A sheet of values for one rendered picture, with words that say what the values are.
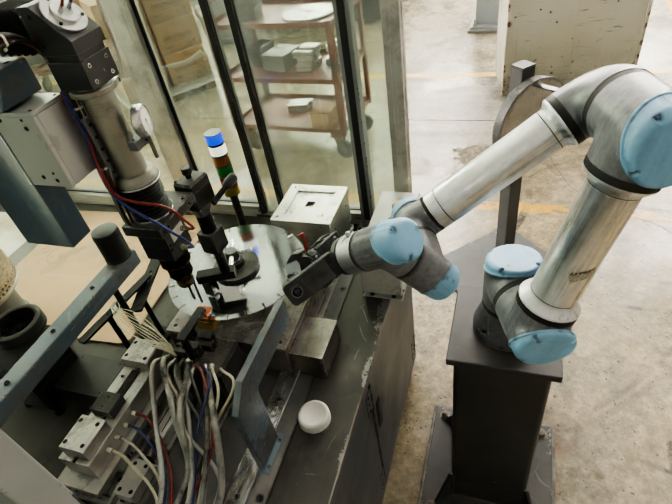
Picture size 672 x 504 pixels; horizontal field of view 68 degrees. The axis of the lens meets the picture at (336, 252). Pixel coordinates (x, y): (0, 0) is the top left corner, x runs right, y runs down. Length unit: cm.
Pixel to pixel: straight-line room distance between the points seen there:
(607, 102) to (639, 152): 10
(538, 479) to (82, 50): 171
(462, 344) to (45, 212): 90
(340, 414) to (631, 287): 170
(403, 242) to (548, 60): 338
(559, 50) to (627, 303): 215
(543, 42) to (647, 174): 326
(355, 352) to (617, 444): 111
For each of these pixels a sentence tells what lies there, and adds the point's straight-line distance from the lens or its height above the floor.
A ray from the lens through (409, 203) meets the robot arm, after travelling 98.
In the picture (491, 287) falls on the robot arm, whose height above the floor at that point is 93.
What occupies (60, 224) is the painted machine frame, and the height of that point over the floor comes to 127.
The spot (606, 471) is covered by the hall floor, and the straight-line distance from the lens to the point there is 198.
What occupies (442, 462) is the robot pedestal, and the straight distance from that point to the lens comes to 189.
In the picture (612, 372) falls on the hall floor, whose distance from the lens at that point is 220.
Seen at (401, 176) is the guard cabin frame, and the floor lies 93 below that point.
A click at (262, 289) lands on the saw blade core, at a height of 95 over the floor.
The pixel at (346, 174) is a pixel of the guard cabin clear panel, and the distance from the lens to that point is 150.
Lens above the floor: 171
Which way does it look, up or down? 40 degrees down
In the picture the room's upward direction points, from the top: 11 degrees counter-clockwise
